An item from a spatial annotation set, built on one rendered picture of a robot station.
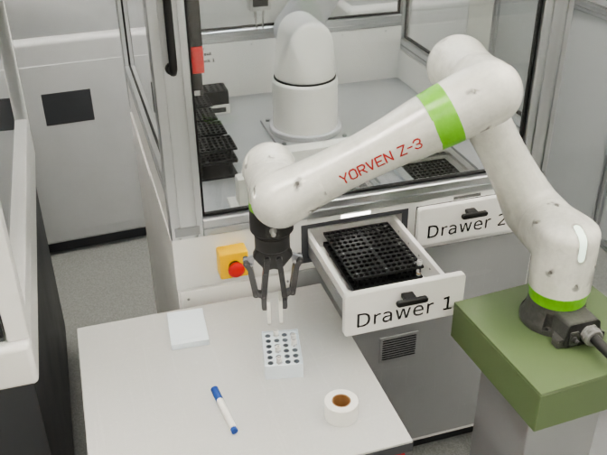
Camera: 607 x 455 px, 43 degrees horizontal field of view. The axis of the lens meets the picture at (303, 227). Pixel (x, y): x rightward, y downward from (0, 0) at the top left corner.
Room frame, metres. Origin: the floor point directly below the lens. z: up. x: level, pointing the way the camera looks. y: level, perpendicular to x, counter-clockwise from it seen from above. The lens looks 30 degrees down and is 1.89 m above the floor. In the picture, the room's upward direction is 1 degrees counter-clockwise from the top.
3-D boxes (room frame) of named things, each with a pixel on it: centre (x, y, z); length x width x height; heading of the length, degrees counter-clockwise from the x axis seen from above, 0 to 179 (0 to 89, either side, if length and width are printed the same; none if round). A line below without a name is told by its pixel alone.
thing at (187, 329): (1.45, 0.28, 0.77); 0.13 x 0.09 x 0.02; 13
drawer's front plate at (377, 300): (1.39, -0.23, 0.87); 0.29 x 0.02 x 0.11; 107
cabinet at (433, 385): (2.16, -0.04, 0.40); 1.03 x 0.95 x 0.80; 107
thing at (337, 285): (1.59, -0.16, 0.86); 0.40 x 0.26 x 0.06; 17
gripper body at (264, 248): (1.38, 0.07, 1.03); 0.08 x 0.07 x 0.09; 96
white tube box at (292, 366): (1.34, 0.05, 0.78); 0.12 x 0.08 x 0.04; 6
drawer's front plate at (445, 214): (1.77, -0.44, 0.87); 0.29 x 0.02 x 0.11; 107
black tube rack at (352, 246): (1.58, -0.17, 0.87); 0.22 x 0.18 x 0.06; 17
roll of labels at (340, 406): (1.16, -0.07, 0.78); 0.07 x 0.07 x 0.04
